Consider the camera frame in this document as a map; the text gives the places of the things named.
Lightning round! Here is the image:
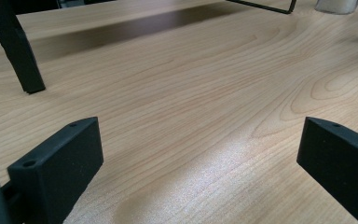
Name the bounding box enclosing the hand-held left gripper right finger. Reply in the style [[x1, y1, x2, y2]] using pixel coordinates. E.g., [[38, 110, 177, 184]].
[[296, 116, 358, 224]]

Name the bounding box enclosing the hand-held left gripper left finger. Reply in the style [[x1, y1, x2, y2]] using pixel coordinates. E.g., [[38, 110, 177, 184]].
[[7, 116, 104, 224]]

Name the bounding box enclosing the black stand leg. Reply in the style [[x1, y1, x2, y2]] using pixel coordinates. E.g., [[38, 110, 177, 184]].
[[0, 0, 47, 95]]

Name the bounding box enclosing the translucent white container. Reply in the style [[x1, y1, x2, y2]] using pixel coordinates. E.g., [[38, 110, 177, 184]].
[[314, 0, 358, 16]]

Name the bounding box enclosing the thin black metal frame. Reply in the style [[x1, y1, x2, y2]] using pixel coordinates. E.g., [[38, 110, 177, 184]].
[[227, 0, 298, 15]]

